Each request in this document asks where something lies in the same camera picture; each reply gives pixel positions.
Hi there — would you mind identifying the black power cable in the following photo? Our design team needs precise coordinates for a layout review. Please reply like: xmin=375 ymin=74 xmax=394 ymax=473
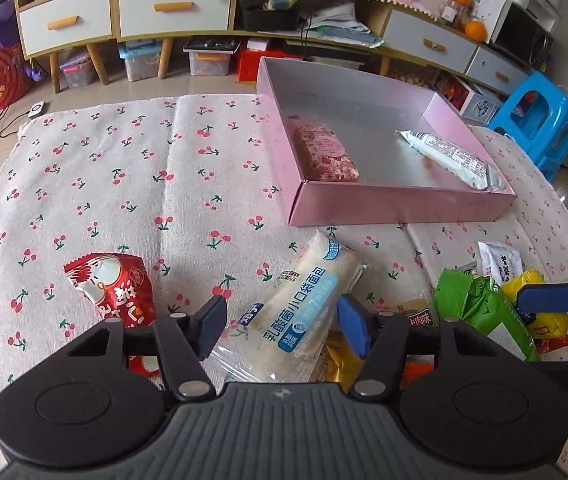
xmin=298 ymin=0 xmax=315 ymax=61

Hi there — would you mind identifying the green snack packet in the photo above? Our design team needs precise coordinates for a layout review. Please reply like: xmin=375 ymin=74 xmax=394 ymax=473
xmin=434 ymin=268 xmax=542 ymax=363

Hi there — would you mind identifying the blue plastic stool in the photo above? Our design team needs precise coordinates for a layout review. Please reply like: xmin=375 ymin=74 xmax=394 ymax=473
xmin=486 ymin=71 xmax=568 ymax=183

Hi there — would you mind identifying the clear storage bin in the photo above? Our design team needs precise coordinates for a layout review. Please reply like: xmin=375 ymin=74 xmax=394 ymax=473
xmin=59 ymin=50 xmax=99 ymax=88

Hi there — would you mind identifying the clear bread packet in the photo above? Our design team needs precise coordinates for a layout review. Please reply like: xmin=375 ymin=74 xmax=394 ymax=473
xmin=214 ymin=229 xmax=367 ymax=386

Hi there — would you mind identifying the white patterned storage box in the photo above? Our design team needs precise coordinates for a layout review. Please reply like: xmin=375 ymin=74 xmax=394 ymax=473
xmin=436 ymin=70 xmax=504 ymax=123

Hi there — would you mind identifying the white cabinet drawer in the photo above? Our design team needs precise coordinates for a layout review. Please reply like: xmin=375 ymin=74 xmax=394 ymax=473
xmin=117 ymin=0 xmax=232 ymax=38
xmin=384 ymin=7 xmax=478 ymax=73
xmin=18 ymin=0 xmax=114 ymax=57
xmin=466 ymin=46 xmax=529 ymax=95

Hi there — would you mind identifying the white small snack packet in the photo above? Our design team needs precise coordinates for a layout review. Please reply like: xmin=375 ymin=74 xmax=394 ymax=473
xmin=478 ymin=240 xmax=525 ymax=281

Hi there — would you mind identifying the black microwave oven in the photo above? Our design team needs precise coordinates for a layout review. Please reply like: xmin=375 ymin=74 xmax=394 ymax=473
xmin=488 ymin=2 xmax=554 ymax=72

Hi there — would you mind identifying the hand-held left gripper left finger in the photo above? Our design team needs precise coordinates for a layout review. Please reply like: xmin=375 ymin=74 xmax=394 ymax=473
xmin=66 ymin=296 xmax=228 ymax=402

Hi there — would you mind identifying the red snack packet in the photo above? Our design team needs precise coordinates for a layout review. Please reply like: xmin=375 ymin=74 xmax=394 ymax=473
xmin=62 ymin=252 xmax=161 ymax=376

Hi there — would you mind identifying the yellow chip packet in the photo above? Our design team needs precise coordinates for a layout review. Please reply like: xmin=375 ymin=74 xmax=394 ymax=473
xmin=501 ymin=269 xmax=568 ymax=338

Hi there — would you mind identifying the pink nougat snack packet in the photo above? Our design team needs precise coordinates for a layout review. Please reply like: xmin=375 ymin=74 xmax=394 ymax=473
xmin=291 ymin=119 xmax=361 ymax=183

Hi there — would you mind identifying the grey lid storage bin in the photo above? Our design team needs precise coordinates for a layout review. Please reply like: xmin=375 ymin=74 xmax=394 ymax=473
xmin=183 ymin=37 xmax=241 ymax=77

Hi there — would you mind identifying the red shoe box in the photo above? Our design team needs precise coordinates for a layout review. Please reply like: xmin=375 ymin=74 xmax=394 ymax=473
xmin=236 ymin=40 xmax=285 ymax=82

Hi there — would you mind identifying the low wooden cabinet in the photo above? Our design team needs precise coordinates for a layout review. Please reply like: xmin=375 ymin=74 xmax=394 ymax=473
xmin=234 ymin=0 xmax=534 ymax=98

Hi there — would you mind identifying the cherry print cloth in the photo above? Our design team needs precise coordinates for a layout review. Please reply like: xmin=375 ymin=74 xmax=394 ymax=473
xmin=0 ymin=94 xmax=568 ymax=480

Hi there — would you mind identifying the brown snack packet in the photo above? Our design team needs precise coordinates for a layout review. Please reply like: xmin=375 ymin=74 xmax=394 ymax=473
xmin=394 ymin=296 xmax=439 ymax=328

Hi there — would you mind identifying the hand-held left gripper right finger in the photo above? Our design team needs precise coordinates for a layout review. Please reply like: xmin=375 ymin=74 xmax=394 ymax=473
xmin=338 ymin=294 xmax=504 ymax=403

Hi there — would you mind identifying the stack of papers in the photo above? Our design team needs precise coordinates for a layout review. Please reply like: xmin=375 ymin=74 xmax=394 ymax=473
xmin=300 ymin=2 xmax=385 ymax=48

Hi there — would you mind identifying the orange snack packet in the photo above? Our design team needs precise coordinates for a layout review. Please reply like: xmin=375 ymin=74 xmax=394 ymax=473
xmin=403 ymin=354 xmax=438 ymax=387

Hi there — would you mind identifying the pink cardboard box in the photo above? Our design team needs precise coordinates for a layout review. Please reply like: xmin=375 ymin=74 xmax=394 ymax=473
xmin=255 ymin=56 xmax=517 ymax=227

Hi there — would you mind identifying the gold snack packet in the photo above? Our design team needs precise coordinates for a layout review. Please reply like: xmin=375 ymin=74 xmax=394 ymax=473
xmin=309 ymin=332 xmax=365 ymax=396

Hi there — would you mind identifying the blue lid storage bin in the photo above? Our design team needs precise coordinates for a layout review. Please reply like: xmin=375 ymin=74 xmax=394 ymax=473
xmin=117 ymin=40 xmax=162 ymax=82

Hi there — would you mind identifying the white long snack packet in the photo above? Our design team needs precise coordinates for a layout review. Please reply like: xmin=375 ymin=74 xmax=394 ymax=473
xmin=396 ymin=129 xmax=507 ymax=192

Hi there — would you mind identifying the black storage box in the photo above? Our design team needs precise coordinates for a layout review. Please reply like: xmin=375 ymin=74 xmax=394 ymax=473
xmin=240 ymin=0 xmax=301 ymax=32

